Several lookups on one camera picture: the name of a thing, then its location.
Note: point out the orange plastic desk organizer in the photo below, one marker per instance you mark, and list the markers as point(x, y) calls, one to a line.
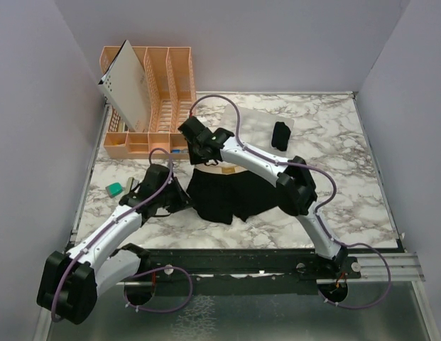
point(171, 86)

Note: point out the clear plastic box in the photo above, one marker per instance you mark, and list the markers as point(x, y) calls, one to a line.
point(257, 129)

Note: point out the black white boxer briefs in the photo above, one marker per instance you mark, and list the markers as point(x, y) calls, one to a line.
point(280, 136)

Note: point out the aluminium frame rail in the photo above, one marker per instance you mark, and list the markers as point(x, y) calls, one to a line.
point(399, 267)

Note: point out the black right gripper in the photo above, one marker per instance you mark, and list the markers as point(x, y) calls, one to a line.
point(193, 159)

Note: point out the black garment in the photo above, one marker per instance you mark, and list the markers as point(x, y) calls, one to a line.
point(219, 198)

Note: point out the white booklet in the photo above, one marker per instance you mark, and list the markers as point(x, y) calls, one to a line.
point(125, 86)

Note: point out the blue clips in organizer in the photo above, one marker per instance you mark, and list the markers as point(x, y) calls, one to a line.
point(179, 151)

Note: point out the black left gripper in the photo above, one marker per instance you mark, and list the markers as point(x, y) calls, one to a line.
point(183, 199)

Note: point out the green eraser block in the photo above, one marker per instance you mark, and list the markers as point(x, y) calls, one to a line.
point(114, 189)

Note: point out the grey green stapler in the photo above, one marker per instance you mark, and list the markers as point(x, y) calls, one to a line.
point(131, 185)

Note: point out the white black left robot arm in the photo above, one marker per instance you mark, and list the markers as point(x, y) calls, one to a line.
point(72, 281)

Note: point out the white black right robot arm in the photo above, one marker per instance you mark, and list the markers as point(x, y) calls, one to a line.
point(295, 188)

